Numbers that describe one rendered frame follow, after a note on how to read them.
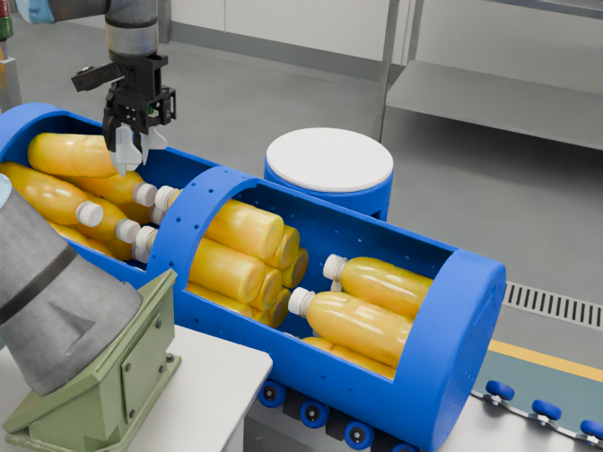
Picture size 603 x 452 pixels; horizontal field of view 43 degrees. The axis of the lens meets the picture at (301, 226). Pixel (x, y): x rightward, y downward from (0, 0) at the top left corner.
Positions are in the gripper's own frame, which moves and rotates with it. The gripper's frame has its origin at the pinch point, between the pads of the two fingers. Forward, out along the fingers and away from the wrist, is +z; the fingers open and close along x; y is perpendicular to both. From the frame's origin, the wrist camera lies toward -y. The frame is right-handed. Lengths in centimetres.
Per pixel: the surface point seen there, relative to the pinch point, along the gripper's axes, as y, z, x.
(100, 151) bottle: -4.3, -1.5, -2.1
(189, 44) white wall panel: -214, 119, 298
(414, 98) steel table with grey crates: -42, 91, 254
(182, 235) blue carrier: 18.5, 1.4, -10.1
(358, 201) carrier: 24, 20, 42
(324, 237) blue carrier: 30.2, 10.2, 13.5
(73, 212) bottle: -6.5, 8.7, -7.2
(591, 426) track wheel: 79, 22, 9
